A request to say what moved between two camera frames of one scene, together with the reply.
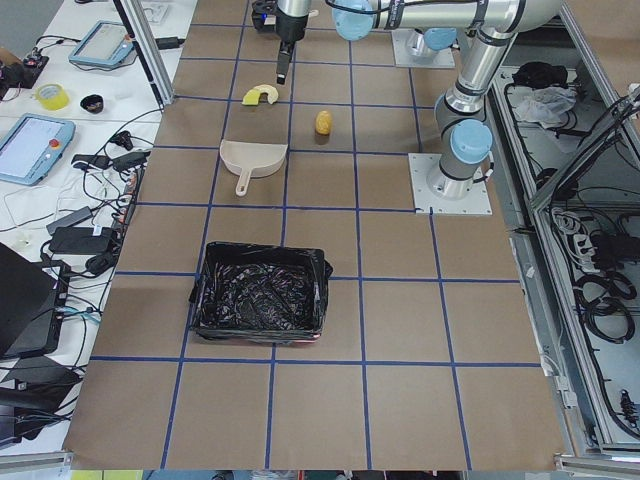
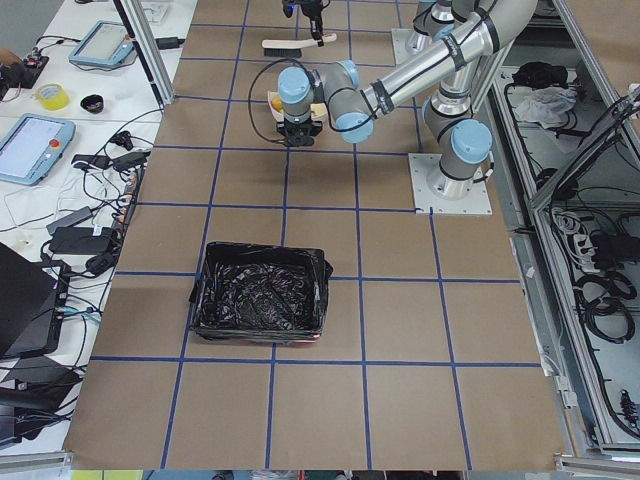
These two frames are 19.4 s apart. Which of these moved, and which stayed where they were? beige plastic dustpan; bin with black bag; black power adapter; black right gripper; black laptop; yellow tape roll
Moved: beige plastic dustpan; black right gripper
Stayed: black power adapter; black laptop; yellow tape roll; bin with black bag
